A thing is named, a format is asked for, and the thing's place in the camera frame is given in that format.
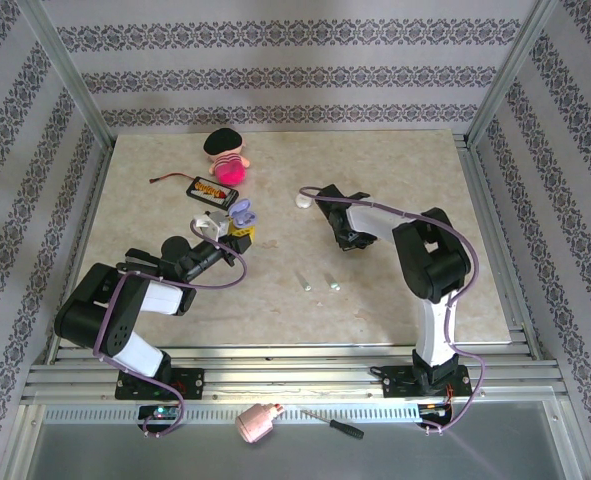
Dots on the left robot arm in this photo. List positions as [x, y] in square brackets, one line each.
[90, 305]

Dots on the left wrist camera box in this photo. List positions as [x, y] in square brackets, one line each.
[212, 224]

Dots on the plush doll with black hair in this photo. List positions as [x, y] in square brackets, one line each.
[225, 155]

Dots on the small circuit board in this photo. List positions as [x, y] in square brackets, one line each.
[160, 412]
[434, 409]

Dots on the white round earbud case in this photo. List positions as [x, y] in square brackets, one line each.
[304, 200]

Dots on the purple earbud charging case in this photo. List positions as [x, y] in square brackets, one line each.
[243, 211]

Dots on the aluminium rail base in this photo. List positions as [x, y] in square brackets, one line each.
[285, 375]

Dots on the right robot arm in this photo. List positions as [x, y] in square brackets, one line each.
[435, 260]

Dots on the small clear cylinder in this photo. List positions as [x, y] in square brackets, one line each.
[335, 287]

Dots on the aluminium side rail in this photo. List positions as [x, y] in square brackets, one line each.
[480, 200]
[92, 210]

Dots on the grey metal shelf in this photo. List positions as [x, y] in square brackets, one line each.
[325, 455]

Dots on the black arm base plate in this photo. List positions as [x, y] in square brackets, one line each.
[190, 382]
[397, 385]

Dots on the aluminium frame post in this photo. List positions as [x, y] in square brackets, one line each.
[70, 75]
[507, 75]

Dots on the pink bottle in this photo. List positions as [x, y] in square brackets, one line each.
[255, 424]

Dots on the black battery pack, orange print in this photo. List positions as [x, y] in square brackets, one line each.
[210, 190]

